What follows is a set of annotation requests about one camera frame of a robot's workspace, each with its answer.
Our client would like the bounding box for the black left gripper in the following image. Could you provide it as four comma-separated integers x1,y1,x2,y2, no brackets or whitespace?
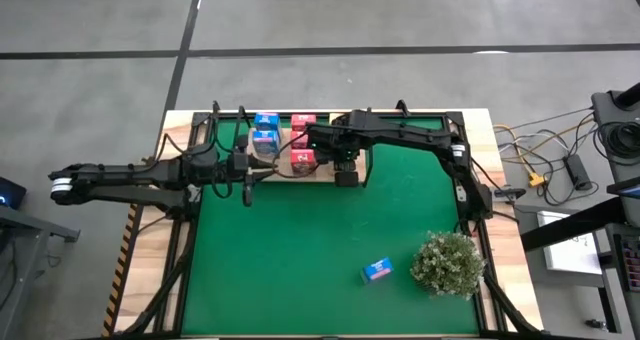
226,135,278,208

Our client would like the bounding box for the black keyboard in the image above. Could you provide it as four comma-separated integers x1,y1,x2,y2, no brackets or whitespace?
613,232,640,294

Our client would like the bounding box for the coiled black cable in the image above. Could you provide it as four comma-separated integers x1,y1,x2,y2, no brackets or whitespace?
594,121,640,160

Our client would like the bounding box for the yellow power cable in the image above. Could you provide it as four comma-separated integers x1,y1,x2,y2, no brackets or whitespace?
493,117,597,189

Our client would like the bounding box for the black metal shelf bracket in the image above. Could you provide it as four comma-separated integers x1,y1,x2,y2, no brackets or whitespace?
230,104,251,151
362,147,375,189

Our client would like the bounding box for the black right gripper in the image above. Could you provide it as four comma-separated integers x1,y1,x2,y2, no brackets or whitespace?
305,110,372,173

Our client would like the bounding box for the artificial white-flowered bush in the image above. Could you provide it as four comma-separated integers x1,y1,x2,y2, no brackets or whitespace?
409,230,487,301

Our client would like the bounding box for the small black device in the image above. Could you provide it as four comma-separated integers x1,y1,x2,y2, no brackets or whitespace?
492,187,527,201

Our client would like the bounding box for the grey metal equipment stand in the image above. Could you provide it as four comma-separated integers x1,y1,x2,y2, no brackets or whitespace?
591,82,640,181

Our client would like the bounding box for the white board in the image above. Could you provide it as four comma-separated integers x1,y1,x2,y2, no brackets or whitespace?
535,210,604,276

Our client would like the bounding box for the black power adapter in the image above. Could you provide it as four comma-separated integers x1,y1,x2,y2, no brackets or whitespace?
563,153,594,192

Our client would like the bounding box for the green table mat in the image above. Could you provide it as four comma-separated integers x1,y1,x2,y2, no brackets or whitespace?
180,117,481,336

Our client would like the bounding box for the wooden shelf board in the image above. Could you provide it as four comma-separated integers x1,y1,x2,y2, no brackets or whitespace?
242,127,367,183

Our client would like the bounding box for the black device with blue light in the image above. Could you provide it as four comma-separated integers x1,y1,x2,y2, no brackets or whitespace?
0,175,28,211

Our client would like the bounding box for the dark monitor screen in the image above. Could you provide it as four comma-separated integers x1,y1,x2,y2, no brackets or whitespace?
606,175,640,201

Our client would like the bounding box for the grey metal desk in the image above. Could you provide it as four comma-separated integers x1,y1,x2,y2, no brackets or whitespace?
0,204,81,340

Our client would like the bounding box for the blue Rice Krispies cereal box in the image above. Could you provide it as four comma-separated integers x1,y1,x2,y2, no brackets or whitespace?
360,256,395,285
251,129,281,156
253,111,282,131

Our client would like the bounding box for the black metal beam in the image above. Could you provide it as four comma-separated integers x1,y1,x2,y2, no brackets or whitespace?
519,197,640,254

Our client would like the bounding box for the black metal table frame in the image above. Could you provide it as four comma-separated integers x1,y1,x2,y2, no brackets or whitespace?
102,98,546,340

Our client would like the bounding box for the yellow black hazard tape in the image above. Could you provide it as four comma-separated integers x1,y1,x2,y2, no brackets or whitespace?
101,199,140,339

